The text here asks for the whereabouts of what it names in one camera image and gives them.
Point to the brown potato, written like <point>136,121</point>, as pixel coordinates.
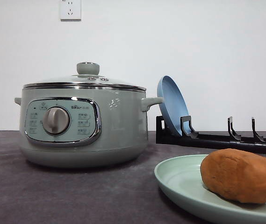
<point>236,174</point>

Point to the white wall socket left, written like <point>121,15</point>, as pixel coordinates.
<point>70,10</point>

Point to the green electric steamer pot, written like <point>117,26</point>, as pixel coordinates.
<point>84,124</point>

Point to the blue plate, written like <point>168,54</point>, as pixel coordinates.
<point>174,105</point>

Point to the glass steamer lid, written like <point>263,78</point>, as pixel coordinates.
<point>87,78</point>

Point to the green plate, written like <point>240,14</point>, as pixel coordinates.
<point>181,178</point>

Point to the black dish rack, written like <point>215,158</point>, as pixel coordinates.
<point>190,138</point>

